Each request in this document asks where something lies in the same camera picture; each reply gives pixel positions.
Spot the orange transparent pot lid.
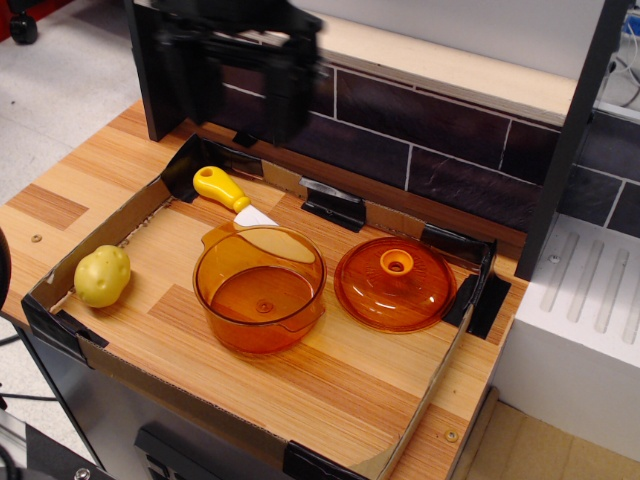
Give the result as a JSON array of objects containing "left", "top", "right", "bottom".
[{"left": 334, "top": 237, "right": 457, "bottom": 333}]

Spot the cardboard fence with black tape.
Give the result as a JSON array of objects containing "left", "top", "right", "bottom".
[{"left": 1, "top": 127, "right": 521, "bottom": 479}]

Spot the yellow handled toy knife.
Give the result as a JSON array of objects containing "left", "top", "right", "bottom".
[{"left": 192, "top": 166, "right": 277, "bottom": 227}]

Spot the white toy sink drainboard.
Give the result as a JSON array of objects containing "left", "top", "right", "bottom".
[{"left": 493, "top": 215, "right": 639, "bottom": 460}]

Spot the black caster wheel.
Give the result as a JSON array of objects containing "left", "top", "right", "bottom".
[{"left": 7, "top": 0, "right": 39, "bottom": 45}]

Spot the yellow toy potato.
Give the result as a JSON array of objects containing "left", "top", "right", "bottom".
[{"left": 74, "top": 245, "right": 131, "bottom": 308}]

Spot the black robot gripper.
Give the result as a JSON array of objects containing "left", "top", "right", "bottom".
[{"left": 151, "top": 1, "right": 323, "bottom": 146}]

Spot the dark tiled backsplash shelf unit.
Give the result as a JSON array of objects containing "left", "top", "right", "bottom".
[{"left": 125, "top": 1, "right": 639, "bottom": 278}]

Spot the orange transparent plastic pot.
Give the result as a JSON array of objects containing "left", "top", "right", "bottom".
[{"left": 193, "top": 223, "right": 327, "bottom": 355}]

